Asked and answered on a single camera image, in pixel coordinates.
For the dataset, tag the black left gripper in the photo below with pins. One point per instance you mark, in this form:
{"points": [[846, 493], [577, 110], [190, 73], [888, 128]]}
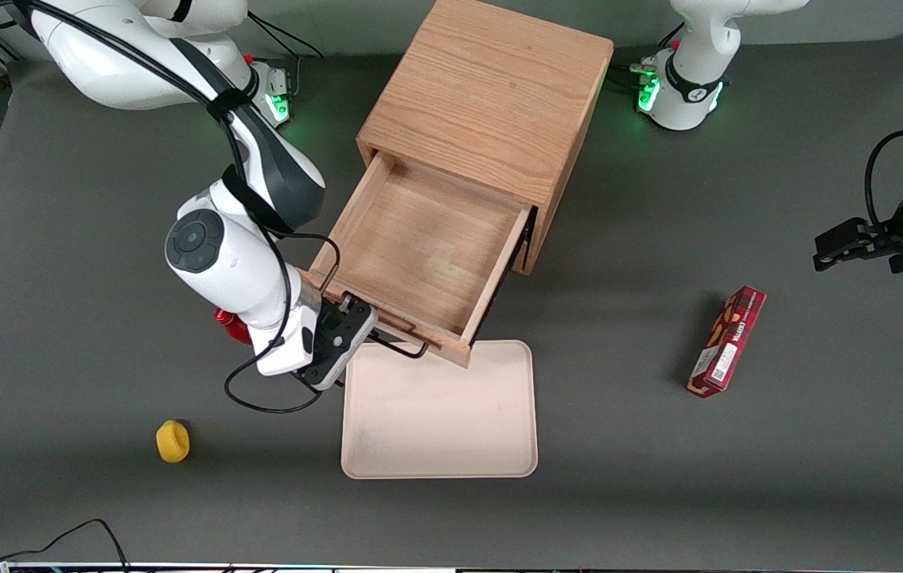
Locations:
{"points": [[890, 239]]}

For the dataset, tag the red drink bottle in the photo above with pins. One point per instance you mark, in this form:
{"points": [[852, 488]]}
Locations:
{"points": [[235, 326]]}

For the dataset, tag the red snack box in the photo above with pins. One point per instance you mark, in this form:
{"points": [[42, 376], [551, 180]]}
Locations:
{"points": [[728, 342]]}

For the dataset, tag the cream plastic tray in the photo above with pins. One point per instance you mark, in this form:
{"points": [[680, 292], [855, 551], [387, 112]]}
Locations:
{"points": [[439, 414]]}

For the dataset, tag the wooden drawer cabinet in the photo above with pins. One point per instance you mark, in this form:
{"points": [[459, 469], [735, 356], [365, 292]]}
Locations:
{"points": [[491, 87]]}

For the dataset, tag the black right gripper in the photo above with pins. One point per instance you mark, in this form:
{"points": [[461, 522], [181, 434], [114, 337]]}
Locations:
{"points": [[334, 329]]}

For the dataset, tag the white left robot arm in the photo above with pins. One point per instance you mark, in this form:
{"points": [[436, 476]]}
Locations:
{"points": [[698, 48]]}

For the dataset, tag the yellow lemon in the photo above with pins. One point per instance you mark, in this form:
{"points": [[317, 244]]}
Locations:
{"points": [[173, 442]]}

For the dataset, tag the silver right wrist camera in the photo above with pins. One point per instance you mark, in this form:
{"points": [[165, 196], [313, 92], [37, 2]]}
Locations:
{"points": [[284, 358]]}

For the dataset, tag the wooden drawer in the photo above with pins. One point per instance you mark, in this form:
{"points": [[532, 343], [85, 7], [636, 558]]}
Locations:
{"points": [[419, 247]]}

